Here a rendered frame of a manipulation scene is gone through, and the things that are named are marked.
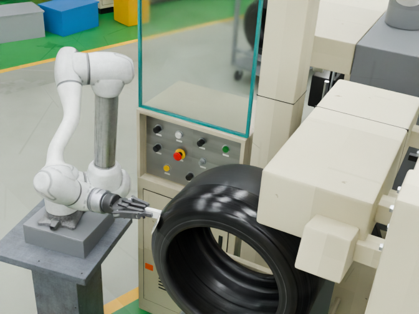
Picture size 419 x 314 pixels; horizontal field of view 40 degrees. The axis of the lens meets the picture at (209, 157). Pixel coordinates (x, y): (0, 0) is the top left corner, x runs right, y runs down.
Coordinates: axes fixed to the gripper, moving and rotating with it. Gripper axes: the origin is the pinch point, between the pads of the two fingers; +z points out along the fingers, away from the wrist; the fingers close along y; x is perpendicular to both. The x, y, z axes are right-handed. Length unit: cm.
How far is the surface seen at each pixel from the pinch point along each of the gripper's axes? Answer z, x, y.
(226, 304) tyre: 23.9, 36.6, 3.7
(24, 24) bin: -411, 49, 354
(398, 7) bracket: 63, -55, 81
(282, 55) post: 38, -52, 26
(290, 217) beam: 64, -36, -36
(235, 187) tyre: 33.2, -18.4, -2.1
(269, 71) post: 34, -46, 26
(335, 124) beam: 65, -46, -6
